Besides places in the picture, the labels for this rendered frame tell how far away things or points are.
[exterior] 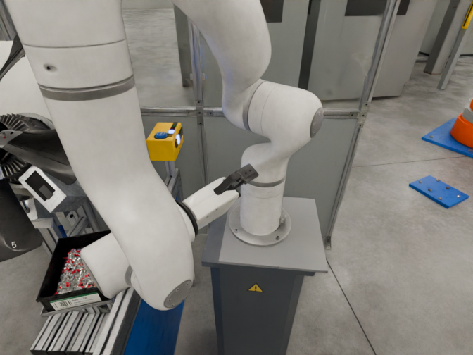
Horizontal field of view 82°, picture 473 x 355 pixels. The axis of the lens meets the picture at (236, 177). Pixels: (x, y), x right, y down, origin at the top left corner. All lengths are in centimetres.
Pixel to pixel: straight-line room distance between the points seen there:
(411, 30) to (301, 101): 446
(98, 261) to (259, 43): 39
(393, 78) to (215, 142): 390
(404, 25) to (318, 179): 349
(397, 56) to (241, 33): 460
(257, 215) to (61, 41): 59
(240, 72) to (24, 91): 97
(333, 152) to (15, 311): 204
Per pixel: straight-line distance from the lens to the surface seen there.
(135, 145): 33
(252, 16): 45
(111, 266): 43
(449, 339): 203
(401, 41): 495
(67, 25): 29
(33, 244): 99
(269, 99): 59
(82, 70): 29
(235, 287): 87
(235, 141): 156
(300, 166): 167
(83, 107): 30
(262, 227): 78
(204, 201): 47
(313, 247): 82
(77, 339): 179
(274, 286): 86
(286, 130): 57
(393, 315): 196
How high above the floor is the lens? 154
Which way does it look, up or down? 36 degrees down
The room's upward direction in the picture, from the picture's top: straight up
